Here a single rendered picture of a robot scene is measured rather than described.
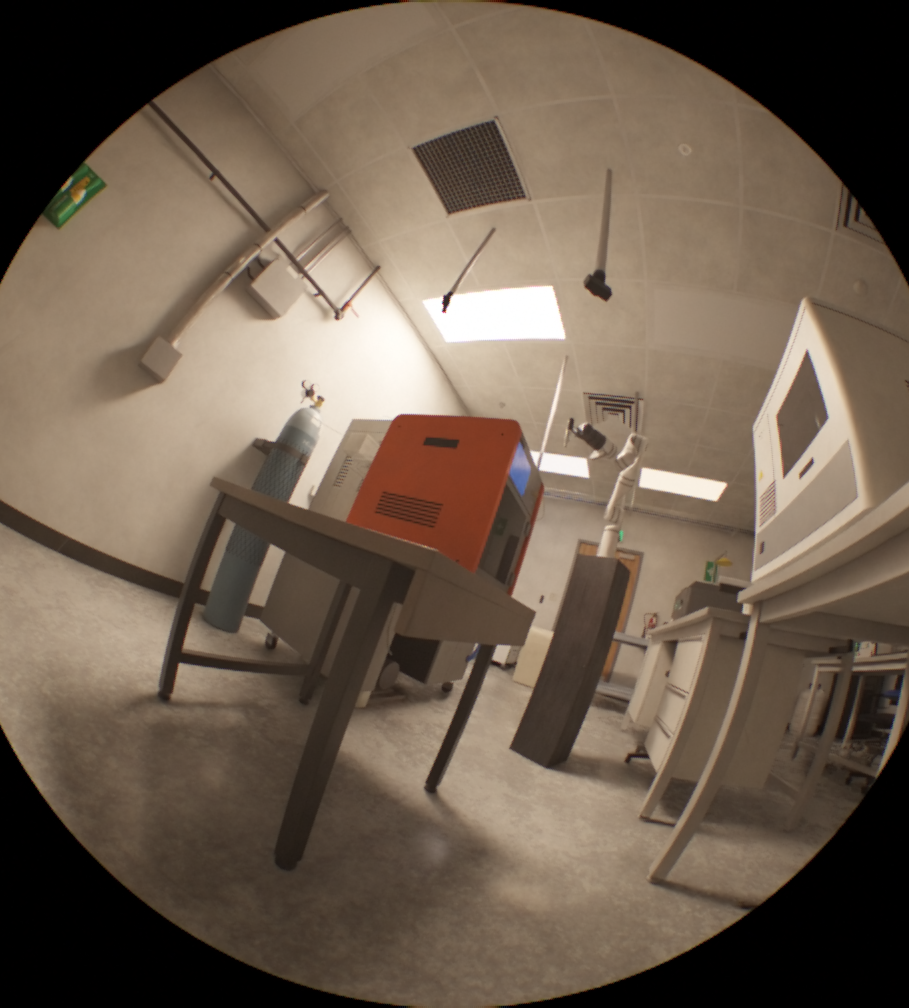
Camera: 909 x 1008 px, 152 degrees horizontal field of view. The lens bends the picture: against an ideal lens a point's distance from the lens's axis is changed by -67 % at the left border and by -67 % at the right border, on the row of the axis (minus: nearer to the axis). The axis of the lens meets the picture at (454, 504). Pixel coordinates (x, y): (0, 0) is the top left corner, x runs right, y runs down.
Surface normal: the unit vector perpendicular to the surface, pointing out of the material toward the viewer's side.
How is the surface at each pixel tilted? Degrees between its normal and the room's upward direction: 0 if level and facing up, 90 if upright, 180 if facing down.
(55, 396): 90
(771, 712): 90
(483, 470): 90
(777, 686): 90
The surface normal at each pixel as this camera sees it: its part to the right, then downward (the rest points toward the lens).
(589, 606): -0.68, -0.44
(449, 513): -0.40, -0.40
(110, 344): 0.85, 0.18
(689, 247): -0.34, 0.90
